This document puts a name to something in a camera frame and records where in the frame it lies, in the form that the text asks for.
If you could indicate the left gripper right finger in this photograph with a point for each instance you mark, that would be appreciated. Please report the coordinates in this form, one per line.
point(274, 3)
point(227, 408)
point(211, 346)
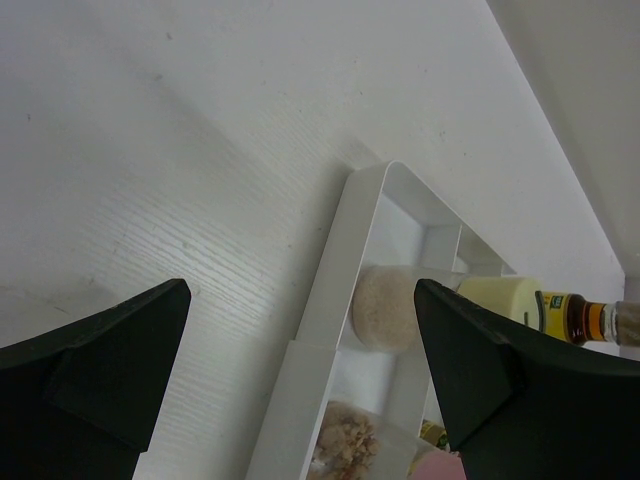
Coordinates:
point(518, 404)

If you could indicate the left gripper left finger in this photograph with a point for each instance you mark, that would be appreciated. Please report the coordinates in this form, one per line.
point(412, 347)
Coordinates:
point(82, 401)

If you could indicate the brown bottle yellow label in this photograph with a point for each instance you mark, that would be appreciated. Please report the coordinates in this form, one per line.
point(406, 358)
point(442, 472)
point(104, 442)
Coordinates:
point(435, 435)
point(573, 319)

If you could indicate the yellow-lid spice bottle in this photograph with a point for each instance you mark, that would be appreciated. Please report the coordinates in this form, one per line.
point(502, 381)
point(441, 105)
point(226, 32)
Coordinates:
point(384, 314)

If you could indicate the pink-lid spice bottle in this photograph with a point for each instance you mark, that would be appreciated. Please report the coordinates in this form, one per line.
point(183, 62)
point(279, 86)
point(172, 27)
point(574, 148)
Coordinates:
point(354, 443)

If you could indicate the white three-compartment tray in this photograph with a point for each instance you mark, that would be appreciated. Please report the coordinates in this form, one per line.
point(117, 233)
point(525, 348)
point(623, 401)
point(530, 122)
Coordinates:
point(386, 216)

